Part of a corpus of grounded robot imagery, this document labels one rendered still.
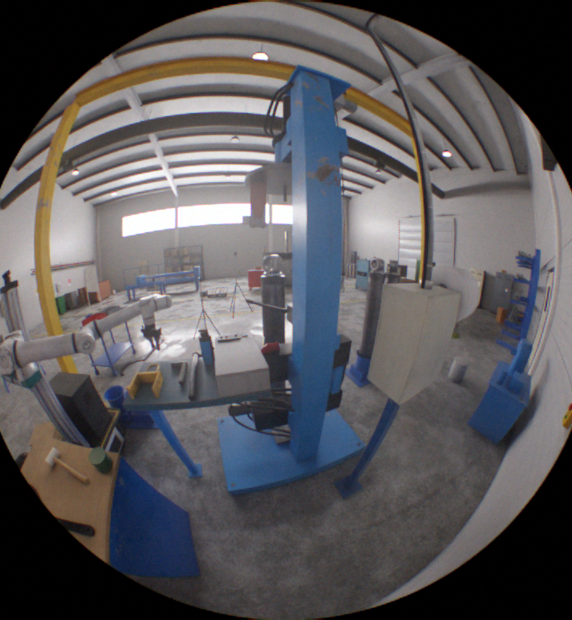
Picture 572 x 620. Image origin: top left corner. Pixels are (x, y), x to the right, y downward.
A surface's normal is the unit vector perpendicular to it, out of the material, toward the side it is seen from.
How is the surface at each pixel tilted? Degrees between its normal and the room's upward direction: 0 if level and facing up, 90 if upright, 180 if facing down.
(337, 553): 0
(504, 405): 90
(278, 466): 0
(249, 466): 0
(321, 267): 90
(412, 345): 90
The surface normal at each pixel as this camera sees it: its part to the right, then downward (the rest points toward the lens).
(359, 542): 0.00, -0.96
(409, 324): -0.94, 0.11
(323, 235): 0.33, 0.28
